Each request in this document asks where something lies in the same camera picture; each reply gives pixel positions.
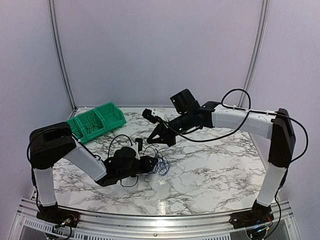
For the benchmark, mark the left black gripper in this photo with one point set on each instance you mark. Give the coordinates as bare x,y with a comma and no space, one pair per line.
147,166

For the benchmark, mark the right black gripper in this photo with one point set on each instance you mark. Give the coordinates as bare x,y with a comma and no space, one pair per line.
166,137

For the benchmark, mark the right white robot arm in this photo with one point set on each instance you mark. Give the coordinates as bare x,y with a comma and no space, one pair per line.
276,127

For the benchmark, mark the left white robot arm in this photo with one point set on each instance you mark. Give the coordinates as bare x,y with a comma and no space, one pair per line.
50,144

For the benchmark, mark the right green bin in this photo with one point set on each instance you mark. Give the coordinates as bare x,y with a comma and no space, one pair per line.
111,116

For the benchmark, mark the green bin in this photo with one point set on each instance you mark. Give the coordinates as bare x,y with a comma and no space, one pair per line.
111,116
76,130
91,124

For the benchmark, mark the middle green bin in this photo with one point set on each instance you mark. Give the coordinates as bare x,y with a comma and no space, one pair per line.
91,124

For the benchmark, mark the left green bin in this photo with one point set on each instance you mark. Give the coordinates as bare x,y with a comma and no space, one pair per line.
76,130

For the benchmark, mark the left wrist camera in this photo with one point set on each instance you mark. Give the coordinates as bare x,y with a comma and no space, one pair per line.
138,146

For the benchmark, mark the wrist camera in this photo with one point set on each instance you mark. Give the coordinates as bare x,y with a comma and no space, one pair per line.
138,146
153,116

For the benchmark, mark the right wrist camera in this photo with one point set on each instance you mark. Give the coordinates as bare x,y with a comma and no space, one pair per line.
153,116

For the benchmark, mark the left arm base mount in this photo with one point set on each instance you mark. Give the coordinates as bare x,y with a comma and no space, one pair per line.
54,214

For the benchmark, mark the aluminium front rail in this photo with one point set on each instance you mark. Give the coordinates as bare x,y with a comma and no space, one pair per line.
217,226

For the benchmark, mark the right corner aluminium post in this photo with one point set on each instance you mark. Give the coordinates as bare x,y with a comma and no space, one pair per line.
257,44

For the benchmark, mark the corner aluminium post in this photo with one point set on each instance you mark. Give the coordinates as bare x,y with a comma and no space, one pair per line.
59,54
257,44

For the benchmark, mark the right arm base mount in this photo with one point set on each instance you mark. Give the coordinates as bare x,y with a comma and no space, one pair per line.
258,214

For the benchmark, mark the left corner aluminium post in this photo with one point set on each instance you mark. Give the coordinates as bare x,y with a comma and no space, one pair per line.
59,54

